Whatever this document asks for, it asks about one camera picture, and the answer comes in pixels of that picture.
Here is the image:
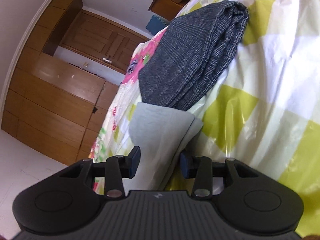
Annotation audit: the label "grey sweatpants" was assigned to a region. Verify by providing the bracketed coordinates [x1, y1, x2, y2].
[123, 102, 203, 193]

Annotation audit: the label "checkered floral bed sheet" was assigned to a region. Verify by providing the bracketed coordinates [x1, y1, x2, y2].
[88, 0, 320, 238]

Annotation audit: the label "wooden wardrobe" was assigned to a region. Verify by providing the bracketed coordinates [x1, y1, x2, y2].
[1, 0, 118, 165]

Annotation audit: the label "dark folded garment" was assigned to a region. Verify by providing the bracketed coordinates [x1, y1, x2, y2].
[138, 1, 249, 111]

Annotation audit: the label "wooden door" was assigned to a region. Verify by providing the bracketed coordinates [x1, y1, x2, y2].
[60, 10, 149, 74]

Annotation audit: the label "blue foam mat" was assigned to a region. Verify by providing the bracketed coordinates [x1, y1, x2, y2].
[145, 15, 168, 35]

